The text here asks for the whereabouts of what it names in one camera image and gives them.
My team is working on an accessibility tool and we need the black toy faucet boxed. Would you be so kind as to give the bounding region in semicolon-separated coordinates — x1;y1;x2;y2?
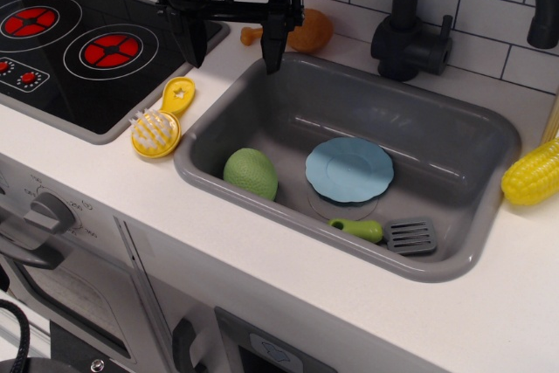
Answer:
370;0;559;82

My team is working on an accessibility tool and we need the black braided cable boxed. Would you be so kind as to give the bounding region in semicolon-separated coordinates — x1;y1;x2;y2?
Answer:
0;298;31;373

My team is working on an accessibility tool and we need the green toy avocado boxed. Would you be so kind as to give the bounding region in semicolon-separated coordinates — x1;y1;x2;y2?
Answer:
223;148;279;201

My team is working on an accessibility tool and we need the grey plastic sink basin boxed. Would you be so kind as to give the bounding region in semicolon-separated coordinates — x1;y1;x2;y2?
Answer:
174;53;521;282

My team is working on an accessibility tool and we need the light blue toy plate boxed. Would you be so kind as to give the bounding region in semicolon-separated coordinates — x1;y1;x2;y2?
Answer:
305;137;394;204

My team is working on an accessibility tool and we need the toy oven door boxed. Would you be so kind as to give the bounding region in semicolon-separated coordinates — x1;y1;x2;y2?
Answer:
0;254;149;365

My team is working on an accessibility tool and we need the yellow dish brush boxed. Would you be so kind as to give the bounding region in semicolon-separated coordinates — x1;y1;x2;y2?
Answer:
129;76;196;159

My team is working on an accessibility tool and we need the grey oven door handle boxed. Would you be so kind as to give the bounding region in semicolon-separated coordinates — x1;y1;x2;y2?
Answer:
1;209;72;270

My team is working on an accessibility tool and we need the orange toy chicken drumstick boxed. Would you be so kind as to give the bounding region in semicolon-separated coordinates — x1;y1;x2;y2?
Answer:
240;9;334;54

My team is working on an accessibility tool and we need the black toy stovetop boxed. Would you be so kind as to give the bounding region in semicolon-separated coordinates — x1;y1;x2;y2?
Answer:
0;0;231;146

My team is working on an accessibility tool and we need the black cabinet door handle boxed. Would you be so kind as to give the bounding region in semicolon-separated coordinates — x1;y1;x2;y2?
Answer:
172;318;209;373

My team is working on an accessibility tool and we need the green handled grey spatula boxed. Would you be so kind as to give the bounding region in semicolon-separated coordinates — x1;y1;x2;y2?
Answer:
328;218;438;255

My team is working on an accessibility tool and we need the yellow toy corn cob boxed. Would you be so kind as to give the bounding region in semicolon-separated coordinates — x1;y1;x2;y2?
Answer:
501;138;558;205

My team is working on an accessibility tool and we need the grey oven knob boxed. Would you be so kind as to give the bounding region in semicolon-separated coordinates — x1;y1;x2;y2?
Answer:
24;192;76;234

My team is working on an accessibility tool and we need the grey dishwasher door panel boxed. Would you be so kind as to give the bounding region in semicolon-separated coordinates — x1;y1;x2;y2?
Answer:
215;307;336;373

